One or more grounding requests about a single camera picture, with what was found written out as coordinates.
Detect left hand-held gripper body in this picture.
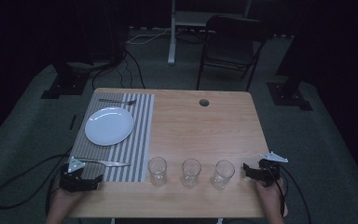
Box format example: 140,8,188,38
59,156,91,193

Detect white metal desk frame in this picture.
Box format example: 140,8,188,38
167,0,255,65

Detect black stand base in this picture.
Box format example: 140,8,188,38
266,81,313,112
40,62,91,100

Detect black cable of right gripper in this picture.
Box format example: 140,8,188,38
274,164,313,224

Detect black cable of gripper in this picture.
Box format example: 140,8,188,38
274,164,313,224
0,146,74,210

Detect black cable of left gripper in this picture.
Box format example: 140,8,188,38
0,146,74,210

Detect silver fork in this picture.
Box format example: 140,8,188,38
98,98,138,106

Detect clear drinking glass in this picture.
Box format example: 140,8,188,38
147,156,168,188
181,158,202,189
210,160,236,191

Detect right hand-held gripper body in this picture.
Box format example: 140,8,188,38
257,150,289,188

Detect white round plate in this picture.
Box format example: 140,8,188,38
84,106,135,147

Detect white floor cable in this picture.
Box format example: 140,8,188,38
125,27,185,46

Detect grey striped placemat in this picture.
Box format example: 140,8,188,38
68,91,156,183

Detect person's left hand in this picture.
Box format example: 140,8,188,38
45,184,87,224

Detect black folding chair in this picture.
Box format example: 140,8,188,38
196,14,269,92

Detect person's right hand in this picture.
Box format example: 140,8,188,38
254,176,289,224

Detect silver table knife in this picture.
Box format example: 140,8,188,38
74,157,132,168

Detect black floor cables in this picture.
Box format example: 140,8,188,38
91,49,146,91

